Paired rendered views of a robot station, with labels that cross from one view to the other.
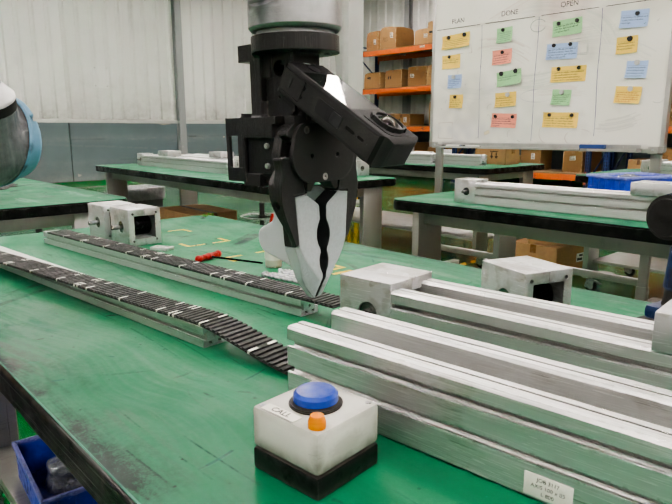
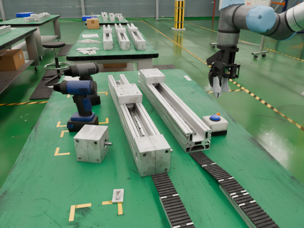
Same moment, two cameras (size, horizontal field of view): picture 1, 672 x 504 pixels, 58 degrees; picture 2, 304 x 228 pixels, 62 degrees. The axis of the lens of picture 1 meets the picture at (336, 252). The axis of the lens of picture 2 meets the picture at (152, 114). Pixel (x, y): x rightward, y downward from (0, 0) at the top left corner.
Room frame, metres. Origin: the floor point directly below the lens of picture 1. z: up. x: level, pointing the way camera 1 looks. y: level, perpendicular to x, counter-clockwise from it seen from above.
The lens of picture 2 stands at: (1.44, 0.31, 1.31)
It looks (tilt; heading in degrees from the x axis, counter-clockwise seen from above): 25 degrees down; 213
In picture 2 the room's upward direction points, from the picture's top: straight up
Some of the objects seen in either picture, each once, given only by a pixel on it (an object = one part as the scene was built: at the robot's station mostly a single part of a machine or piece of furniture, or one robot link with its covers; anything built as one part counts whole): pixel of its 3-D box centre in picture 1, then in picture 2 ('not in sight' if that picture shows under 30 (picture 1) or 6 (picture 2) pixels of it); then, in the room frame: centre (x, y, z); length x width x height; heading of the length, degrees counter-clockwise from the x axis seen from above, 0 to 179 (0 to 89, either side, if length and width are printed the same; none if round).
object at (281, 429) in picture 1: (322, 429); (212, 125); (0.50, 0.01, 0.81); 0.10 x 0.08 x 0.06; 138
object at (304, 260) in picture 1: (285, 243); (224, 87); (0.50, 0.04, 0.98); 0.06 x 0.03 x 0.09; 48
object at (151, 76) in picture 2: not in sight; (151, 78); (0.24, -0.46, 0.87); 0.16 x 0.11 x 0.07; 48
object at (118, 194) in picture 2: not in sight; (118, 196); (1.02, -0.08, 0.78); 0.05 x 0.03 x 0.01; 36
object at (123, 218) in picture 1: (131, 225); not in sight; (1.57, 0.54, 0.83); 0.11 x 0.10 x 0.10; 135
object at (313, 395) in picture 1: (315, 399); (215, 118); (0.50, 0.02, 0.84); 0.04 x 0.04 x 0.02
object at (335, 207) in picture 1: (311, 238); (217, 88); (0.52, 0.02, 0.98); 0.06 x 0.03 x 0.09; 48
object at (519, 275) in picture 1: (518, 295); (96, 143); (0.89, -0.28, 0.83); 0.11 x 0.10 x 0.10; 114
